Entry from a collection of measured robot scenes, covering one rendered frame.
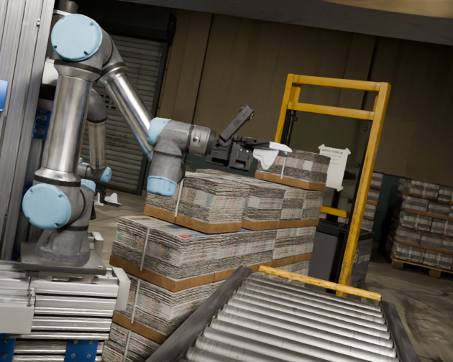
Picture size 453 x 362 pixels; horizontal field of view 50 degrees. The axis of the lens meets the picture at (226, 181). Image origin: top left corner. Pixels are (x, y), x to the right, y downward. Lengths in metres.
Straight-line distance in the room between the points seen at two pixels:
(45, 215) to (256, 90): 8.06
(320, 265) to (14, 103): 2.65
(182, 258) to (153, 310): 0.26
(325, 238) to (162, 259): 1.85
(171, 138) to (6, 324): 0.61
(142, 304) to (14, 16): 1.22
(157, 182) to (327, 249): 2.55
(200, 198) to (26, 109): 0.89
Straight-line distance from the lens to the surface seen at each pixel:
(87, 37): 1.26
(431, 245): 7.45
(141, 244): 2.12
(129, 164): 9.70
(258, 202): 2.44
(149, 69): 9.73
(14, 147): 1.56
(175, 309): 2.06
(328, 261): 3.65
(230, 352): 1.08
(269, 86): 9.14
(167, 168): 1.22
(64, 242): 1.42
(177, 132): 1.21
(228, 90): 9.27
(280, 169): 3.04
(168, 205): 2.22
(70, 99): 1.27
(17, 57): 1.56
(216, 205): 2.11
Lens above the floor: 1.21
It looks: 4 degrees down
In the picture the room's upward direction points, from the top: 11 degrees clockwise
